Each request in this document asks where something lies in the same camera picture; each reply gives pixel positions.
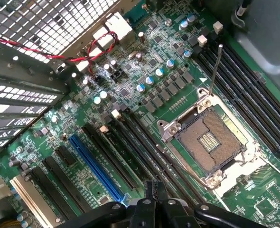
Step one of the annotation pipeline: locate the red black twisted wire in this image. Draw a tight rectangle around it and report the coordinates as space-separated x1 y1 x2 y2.
0 31 120 77

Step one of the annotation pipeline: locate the perforated metal slot cover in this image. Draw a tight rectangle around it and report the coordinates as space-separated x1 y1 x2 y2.
0 82 60 106

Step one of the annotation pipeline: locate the thin metal locking lever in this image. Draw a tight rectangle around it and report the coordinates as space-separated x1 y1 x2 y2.
208 44 224 97

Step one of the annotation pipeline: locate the grey metal drive cage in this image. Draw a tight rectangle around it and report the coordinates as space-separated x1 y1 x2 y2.
196 0 280 90

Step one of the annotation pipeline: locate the black RAM slot white latch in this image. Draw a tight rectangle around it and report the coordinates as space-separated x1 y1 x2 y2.
198 35 280 154
99 125 154 185
213 21 280 133
111 109 193 209

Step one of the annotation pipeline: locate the short black expansion slot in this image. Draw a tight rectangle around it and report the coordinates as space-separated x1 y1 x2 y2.
55 145 78 167

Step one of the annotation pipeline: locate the green PC motherboard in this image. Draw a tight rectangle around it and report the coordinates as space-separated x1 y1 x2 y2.
0 0 280 228

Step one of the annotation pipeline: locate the metal CPU socket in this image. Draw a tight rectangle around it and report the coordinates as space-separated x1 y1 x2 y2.
157 87 268 198

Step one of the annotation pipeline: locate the perforated metal PC case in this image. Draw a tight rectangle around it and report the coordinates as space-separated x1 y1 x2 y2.
0 0 159 167

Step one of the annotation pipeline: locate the white expansion slot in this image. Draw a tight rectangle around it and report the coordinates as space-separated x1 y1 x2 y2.
9 175 63 228

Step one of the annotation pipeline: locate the silver rear port block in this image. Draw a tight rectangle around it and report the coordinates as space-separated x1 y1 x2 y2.
75 47 103 72
92 26 115 52
103 11 134 48

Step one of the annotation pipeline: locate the blue expansion slot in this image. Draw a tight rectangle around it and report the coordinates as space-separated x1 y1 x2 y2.
68 134 128 204

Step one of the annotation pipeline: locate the black cable with white label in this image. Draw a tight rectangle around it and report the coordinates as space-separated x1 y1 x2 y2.
233 0 252 23

